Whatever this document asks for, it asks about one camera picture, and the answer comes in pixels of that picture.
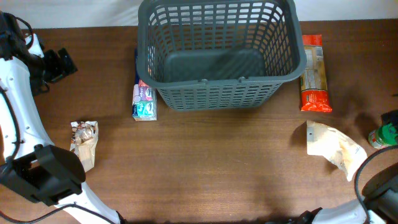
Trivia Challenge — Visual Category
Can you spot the beige crumpled paper bag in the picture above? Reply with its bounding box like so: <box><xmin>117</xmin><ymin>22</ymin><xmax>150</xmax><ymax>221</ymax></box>
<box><xmin>306</xmin><ymin>120</ymin><xmax>368</xmax><ymax>182</ymax></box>

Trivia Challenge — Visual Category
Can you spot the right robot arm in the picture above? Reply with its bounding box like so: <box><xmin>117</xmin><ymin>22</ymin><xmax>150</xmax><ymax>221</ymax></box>
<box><xmin>288</xmin><ymin>110</ymin><xmax>397</xmax><ymax>223</ymax></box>

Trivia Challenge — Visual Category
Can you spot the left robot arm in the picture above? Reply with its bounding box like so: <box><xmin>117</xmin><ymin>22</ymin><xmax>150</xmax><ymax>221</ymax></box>
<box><xmin>1</xmin><ymin>12</ymin><xmax>126</xmax><ymax>223</ymax></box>

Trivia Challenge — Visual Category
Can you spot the grey plastic shopping basket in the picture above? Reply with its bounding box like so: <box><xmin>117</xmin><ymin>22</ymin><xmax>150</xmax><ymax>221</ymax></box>
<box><xmin>136</xmin><ymin>0</ymin><xmax>307</xmax><ymax>111</ymax></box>

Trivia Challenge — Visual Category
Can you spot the small brown snack bag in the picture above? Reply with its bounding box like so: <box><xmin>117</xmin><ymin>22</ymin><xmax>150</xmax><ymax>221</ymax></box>
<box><xmin>70</xmin><ymin>121</ymin><xmax>99</xmax><ymax>172</ymax></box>

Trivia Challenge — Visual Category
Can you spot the red orange pasta packet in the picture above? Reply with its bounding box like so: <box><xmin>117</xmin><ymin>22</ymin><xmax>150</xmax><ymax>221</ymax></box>
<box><xmin>300</xmin><ymin>34</ymin><xmax>333</xmax><ymax>113</ymax></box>

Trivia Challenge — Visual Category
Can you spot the multicolour tissue pack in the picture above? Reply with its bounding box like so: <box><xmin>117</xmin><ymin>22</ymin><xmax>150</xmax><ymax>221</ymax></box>
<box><xmin>132</xmin><ymin>49</ymin><xmax>157</xmax><ymax>121</ymax></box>

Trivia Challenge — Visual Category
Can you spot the green lid jar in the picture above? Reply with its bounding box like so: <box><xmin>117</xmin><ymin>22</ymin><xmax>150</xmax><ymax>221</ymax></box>
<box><xmin>368</xmin><ymin>123</ymin><xmax>397</xmax><ymax>149</ymax></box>

